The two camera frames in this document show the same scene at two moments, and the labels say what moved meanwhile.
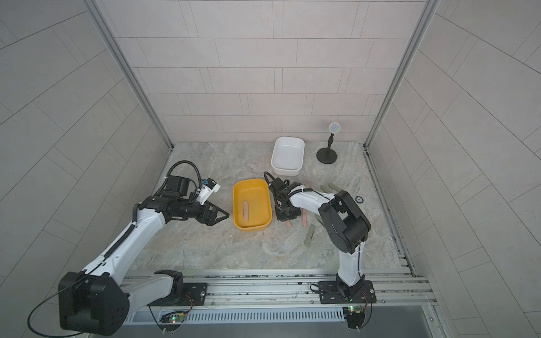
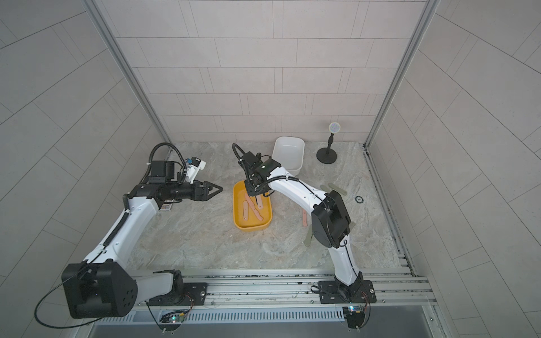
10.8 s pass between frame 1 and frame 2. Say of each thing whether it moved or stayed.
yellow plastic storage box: stayed
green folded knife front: stayed
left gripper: moved
